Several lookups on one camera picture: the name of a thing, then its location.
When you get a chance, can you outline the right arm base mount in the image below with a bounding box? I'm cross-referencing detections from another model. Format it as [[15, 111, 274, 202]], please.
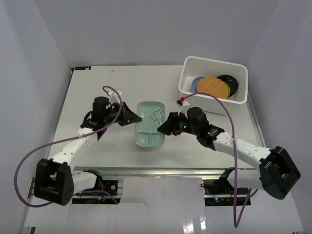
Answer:
[[200, 179, 249, 207]]

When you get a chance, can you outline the aluminium frame rail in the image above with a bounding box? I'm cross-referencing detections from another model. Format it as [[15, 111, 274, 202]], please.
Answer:
[[26, 156, 278, 234]]

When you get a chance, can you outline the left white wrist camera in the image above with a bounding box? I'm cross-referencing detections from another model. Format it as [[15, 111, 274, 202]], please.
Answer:
[[107, 89, 123, 104]]

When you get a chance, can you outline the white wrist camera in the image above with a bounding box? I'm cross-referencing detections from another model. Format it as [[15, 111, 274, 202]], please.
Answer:
[[176, 97, 190, 115], [107, 89, 123, 104]]

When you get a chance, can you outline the dark label sticker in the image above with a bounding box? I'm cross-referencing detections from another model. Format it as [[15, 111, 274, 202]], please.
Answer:
[[75, 66, 92, 71]]

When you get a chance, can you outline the blue round plate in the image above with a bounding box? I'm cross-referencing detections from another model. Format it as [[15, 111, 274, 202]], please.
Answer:
[[191, 77, 204, 93]]

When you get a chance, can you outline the green round plate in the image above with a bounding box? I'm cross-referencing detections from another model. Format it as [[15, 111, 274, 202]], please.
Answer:
[[224, 82, 231, 98]]

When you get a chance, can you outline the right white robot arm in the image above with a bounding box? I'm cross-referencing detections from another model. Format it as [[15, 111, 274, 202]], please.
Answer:
[[157, 107, 301, 200]]

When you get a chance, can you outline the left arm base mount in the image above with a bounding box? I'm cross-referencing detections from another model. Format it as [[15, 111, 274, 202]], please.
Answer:
[[91, 180, 120, 204]]

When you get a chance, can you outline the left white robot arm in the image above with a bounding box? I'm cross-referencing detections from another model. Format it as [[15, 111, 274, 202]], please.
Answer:
[[34, 97, 142, 206]]

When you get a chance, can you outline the teal rectangular ceramic plate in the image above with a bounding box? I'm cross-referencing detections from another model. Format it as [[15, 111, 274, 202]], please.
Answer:
[[135, 101, 165, 148]]

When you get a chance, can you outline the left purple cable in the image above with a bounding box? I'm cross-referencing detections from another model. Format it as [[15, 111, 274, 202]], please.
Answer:
[[14, 85, 122, 208]]

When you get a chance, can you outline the white plastic bin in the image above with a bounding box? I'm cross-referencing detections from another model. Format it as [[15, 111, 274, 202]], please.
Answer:
[[178, 56, 248, 104]]

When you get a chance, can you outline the black round plate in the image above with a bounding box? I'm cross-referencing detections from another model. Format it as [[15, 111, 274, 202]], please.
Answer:
[[217, 75, 238, 97]]

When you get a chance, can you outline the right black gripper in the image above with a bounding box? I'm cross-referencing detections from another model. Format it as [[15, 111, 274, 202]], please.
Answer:
[[157, 112, 199, 137]]

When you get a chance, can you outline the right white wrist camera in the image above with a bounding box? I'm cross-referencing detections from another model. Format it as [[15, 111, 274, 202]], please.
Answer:
[[176, 97, 190, 115]]

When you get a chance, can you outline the orange woven round plate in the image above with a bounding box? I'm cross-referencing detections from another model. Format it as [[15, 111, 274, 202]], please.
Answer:
[[197, 77, 228, 99]]

